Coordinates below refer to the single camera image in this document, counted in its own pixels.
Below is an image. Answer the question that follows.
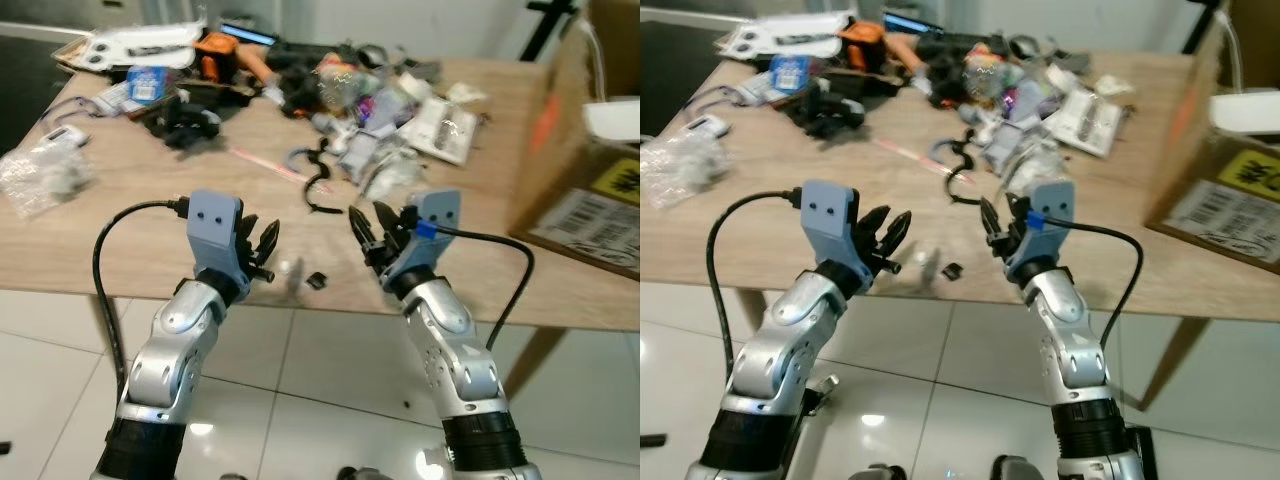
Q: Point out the thin red stick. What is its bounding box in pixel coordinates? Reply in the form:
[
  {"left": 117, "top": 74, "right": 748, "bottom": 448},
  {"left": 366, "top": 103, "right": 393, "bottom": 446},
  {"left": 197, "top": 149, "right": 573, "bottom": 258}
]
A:
[
  {"left": 228, "top": 147, "right": 313, "bottom": 185},
  {"left": 879, "top": 139, "right": 958, "bottom": 175}
]

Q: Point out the white printed booklet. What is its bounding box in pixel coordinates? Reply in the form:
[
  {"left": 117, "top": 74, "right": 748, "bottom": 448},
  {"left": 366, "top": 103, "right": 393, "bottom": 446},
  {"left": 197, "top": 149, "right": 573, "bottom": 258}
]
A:
[
  {"left": 1050, "top": 87, "right": 1123, "bottom": 158},
  {"left": 407, "top": 96, "right": 480, "bottom": 167}
]

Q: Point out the black mechanical part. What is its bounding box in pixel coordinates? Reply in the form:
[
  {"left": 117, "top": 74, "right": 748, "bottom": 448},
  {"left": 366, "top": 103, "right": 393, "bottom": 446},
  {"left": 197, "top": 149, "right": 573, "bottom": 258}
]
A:
[
  {"left": 140, "top": 88, "right": 227, "bottom": 152},
  {"left": 784, "top": 78, "right": 867, "bottom": 142}
]

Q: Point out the clear bag of colourful bits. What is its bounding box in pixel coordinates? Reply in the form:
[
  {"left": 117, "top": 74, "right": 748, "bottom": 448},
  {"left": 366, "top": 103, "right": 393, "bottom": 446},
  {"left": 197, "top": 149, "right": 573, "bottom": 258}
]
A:
[
  {"left": 314, "top": 54, "right": 387, "bottom": 113},
  {"left": 959, "top": 44, "right": 1032, "bottom": 103}
]

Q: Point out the blue printed packet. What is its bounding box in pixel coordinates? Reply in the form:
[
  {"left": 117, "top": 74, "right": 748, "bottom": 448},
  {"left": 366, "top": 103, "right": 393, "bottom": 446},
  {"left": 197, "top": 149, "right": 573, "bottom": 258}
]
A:
[
  {"left": 125, "top": 64, "right": 177, "bottom": 107},
  {"left": 767, "top": 54, "right": 812, "bottom": 101}
]

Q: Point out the wooden table leg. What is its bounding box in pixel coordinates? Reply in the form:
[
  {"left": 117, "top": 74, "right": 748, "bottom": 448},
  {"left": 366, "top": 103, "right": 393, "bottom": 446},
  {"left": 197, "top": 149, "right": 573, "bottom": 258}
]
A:
[
  {"left": 500, "top": 324, "right": 567, "bottom": 403},
  {"left": 1139, "top": 317, "right": 1213, "bottom": 412}
]

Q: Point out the orange and black tool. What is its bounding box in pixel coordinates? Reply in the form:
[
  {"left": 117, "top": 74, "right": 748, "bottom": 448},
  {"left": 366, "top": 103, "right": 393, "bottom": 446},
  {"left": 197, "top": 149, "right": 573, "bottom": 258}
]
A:
[
  {"left": 838, "top": 21, "right": 917, "bottom": 79},
  {"left": 195, "top": 31, "right": 273, "bottom": 89}
]

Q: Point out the brown cardboard box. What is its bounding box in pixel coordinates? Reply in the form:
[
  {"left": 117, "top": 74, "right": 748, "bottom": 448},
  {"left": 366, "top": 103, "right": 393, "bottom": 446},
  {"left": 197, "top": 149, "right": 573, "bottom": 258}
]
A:
[
  {"left": 504, "top": 0, "right": 641, "bottom": 281},
  {"left": 1144, "top": 0, "right": 1280, "bottom": 277}
]

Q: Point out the clear crumpled plastic bag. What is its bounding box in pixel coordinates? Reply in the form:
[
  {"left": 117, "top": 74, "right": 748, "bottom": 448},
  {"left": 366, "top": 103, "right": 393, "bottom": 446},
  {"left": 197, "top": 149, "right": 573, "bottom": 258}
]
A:
[
  {"left": 0, "top": 140, "right": 97, "bottom": 220},
  {"left": 640, "top": 130, "right": 743, "bottom": 210}
]

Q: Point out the device with blue screen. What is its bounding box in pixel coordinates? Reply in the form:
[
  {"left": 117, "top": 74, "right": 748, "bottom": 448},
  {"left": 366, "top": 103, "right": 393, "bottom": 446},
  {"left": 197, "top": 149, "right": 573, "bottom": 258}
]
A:
[
  {"left": 881, "top": 9, "right": 933, "bottom": 37},
  {"left": 217, "top": 20, "right": 280, "bottom": 48}
]

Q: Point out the white plastic packaging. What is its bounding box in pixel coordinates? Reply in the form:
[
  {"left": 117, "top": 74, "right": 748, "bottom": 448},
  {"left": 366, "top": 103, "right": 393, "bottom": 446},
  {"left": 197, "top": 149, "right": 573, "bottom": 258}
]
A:
[
  {"left": 725, "top": 13, "right": 857, "bottom": 67},
  {"left": 80, "top": 24, "right": 203, "bottom": 73}
]

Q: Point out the grey robot foot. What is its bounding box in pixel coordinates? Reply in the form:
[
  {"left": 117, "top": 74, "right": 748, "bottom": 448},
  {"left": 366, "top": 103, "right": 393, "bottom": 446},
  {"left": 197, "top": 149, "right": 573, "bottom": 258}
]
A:
[{"left": 990, "top": 455, "right": 1043, "bottom": 480}]

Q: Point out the white rounded object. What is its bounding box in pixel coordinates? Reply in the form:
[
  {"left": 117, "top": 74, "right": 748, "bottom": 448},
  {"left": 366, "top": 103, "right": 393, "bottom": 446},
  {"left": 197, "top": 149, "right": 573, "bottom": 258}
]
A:
[
  {"left": 1209, "top": 91, "right": 1280, "bottom": 147},
  {"left": 583, "top": 96, "right": 641, "bottom": 147}
]

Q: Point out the black stand pole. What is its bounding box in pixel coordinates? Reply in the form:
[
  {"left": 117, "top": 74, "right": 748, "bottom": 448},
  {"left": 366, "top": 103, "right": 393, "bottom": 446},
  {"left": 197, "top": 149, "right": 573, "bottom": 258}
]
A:
[
  {"left": 1179, "top": 0, "right": 1233, "bottom": 57},
  {"left": 519, "top": 0, "right": 582, "bottom": 64}
]

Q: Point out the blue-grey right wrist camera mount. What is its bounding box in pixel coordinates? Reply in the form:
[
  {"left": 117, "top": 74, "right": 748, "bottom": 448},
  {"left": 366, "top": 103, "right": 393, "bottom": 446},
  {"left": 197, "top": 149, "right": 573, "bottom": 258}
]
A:
[
  {"left": 1005, "top": 180, "right": 1077, "bottom": 283},
  {"left": 398, "top": 188, "right": 463, "bottom": 276}
]

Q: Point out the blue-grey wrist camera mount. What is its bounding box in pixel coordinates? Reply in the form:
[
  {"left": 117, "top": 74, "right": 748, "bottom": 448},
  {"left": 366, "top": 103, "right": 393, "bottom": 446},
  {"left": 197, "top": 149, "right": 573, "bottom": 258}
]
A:
[
  {"left": 802, "top": 180, "right": 862, "bottom": 268},
  {"left": 187, "top": 190, "right": 247, "bottom": 277},
  {"left": 398, "top": 188, "right": 463, "bottom": 276},
  {"left": 1005, "top": 180, "right": 1077, "bottom": 283}
]

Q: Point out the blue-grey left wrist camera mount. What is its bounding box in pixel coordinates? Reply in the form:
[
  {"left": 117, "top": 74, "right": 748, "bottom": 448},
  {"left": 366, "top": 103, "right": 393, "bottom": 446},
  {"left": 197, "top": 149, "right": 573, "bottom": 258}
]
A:
[
  {"left": 802, "top": 180, "right": 862, "bottom": 268},
  {"left": 187, "top": 190, "right": 247, "bottom": 277}
]

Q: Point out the curled black cable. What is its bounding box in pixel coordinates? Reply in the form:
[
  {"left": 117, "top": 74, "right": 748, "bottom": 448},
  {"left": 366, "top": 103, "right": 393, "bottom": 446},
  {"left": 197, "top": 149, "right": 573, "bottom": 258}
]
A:
[
  {"left": 284, "top": 137, "right": 347, "bottom": 217},
  {"left": 934, "top": 129, "right": 993, "bottom": 207}
]

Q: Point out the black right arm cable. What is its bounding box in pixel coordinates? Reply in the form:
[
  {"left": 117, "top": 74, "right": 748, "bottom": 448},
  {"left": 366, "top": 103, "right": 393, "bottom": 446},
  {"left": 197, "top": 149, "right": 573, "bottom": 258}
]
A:
[
  {"left": 428, "top": 226, "right": 537, "bottom": 351},
  {"left": 1043, "top": 220, "right": 1144, "bottom": 348}
]

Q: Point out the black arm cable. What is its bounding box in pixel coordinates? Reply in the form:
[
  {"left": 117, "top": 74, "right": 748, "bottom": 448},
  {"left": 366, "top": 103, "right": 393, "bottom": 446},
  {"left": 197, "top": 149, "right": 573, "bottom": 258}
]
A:
[
  {"left": 92, "top": 199, "right": 193, "bottom": 396},
  {"left": 1043, "top": 220, "right": 1144, "bottom": 348},
  {"left": 707, "top": 190, "right": 807, "bottom": 336},
  {"left": 428, "top": 226, "right": 537, "bottom": 351}
]

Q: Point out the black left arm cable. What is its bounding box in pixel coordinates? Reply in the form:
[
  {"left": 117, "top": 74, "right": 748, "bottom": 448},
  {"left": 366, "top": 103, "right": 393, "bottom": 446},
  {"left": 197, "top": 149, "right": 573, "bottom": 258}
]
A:
[
  {"left": 707, "top": 190, "right": 807, "bottom": 336},
  {"left": 92, "top": 199, "right": 193, "bottom": 396}
]

